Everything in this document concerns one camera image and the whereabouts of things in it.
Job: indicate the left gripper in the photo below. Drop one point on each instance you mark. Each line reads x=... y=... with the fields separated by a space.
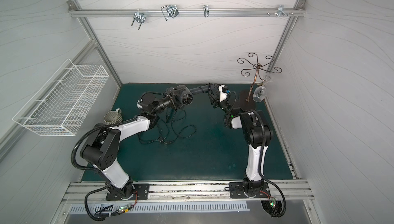
x=169 y=91

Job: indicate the dark green hair dryer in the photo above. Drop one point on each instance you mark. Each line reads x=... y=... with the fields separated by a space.
x=169 y=115

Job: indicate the green table mat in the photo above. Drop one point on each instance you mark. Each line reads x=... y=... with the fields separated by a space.
x=212 y=152

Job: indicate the clear wine glass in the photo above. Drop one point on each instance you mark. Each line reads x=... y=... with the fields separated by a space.
x=261 y=91

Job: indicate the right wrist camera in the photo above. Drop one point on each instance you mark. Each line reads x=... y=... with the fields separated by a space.
x=223 y=90

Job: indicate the striped ceramic mug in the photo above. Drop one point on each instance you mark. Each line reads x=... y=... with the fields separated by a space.
x=113 y=117

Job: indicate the metal bolt bracket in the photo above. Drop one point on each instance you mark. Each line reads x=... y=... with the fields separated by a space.
x=281 y=12

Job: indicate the white vent strip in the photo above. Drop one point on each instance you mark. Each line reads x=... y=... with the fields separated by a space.
x=168 y=207

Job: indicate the metal glass holder stand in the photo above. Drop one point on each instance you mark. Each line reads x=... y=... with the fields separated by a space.
x=255 y=70

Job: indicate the small metal clamp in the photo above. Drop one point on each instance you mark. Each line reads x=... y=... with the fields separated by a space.
x=206 y=11

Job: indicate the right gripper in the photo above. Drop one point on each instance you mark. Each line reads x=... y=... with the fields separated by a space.
x=214 y=94

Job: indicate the metal u-bolt bracket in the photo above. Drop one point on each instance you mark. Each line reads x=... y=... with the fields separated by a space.
x=169 y=11

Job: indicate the metal hook bracket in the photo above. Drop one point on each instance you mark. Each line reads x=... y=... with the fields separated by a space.
x=139 y=19

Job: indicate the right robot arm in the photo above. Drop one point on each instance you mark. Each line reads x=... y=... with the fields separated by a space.
x=258 y=135

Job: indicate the white wire basket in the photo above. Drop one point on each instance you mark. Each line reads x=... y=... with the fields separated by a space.
x=61 y=105

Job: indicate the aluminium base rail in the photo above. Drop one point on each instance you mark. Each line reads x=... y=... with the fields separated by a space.
x=211 y=190

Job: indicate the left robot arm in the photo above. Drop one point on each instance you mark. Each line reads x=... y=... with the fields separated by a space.
x=97 y=150

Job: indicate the aluminium top rail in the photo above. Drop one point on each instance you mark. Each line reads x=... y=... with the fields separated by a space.
x=183 y=12

